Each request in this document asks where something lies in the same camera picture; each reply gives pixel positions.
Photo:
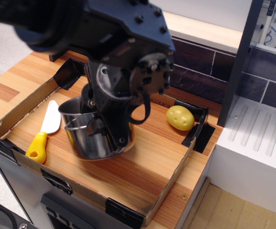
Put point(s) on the toy knife yellow handle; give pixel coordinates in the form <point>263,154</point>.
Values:
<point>51,124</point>

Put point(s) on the yellow toy potato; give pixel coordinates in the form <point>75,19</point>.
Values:
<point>180,118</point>

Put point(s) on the white dish drying rack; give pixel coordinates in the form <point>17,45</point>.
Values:
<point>251,131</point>

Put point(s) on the cardboard fence with black tape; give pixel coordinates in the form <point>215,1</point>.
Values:
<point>150,186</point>

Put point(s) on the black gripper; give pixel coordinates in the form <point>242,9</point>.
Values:
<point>130,42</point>

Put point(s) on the dark grey vertical post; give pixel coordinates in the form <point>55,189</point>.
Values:
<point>230,97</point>

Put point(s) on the stainless steel metal pot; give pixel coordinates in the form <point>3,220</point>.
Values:
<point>87,134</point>

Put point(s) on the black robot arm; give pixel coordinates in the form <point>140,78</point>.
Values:
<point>52,27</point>

